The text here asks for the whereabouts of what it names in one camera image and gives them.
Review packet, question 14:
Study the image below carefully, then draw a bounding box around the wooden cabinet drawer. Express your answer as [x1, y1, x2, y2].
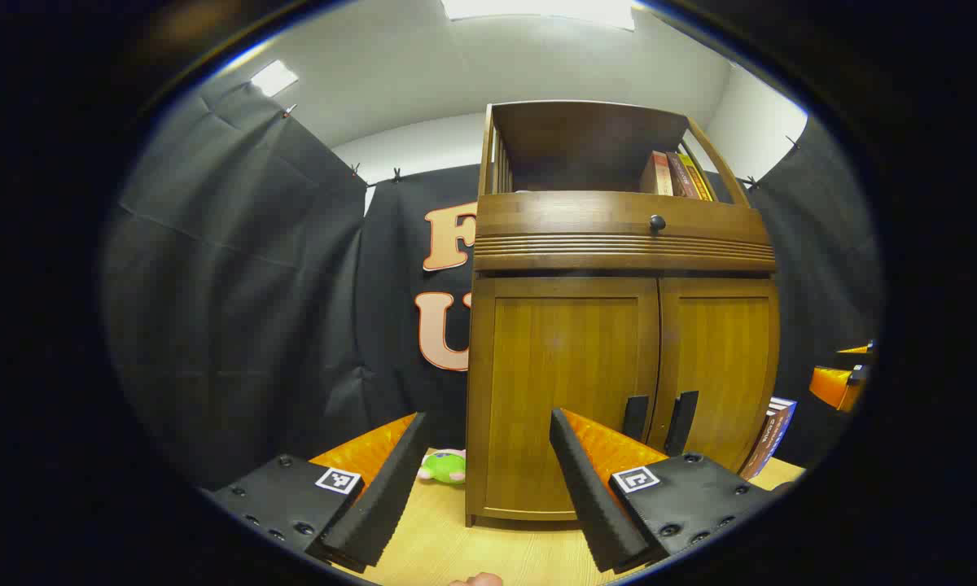
[472, 191, 776, 272]

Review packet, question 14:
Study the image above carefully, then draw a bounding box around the wooden shoe cabinet door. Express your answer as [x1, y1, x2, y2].
[647, 277, 781, 477]
[468, 275, 662, 522]

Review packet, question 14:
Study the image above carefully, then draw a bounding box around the yellow book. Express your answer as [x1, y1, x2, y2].
[677, 153, 716, 202]

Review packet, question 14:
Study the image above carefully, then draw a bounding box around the small ceiling light panel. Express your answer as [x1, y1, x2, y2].
[250, 59, 300, 98]

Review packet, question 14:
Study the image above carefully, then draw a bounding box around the green plush toy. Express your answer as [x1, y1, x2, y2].
[417, 448, 467, 486]

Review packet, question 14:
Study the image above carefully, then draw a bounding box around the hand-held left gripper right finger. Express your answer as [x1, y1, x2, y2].
[549, 407, 795, 575]

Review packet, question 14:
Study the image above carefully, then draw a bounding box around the black backdrop cloth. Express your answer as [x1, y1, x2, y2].
[102, 69, 884, 489]

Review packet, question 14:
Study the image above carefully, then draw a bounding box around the wooden double-door shoe cabinet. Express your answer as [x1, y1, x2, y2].
[464, 99, 782, 530]

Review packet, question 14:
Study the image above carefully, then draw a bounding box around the brown book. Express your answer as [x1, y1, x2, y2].
[666, 152, 699, 199]

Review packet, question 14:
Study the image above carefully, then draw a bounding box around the blue book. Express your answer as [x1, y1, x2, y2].
[739, 396, 799, 481]

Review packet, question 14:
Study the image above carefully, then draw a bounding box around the cream and red book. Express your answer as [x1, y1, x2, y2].
[640, 151, 675, 196]

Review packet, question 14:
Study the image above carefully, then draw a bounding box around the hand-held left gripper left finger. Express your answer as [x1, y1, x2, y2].
[199, 411, 430, 575]

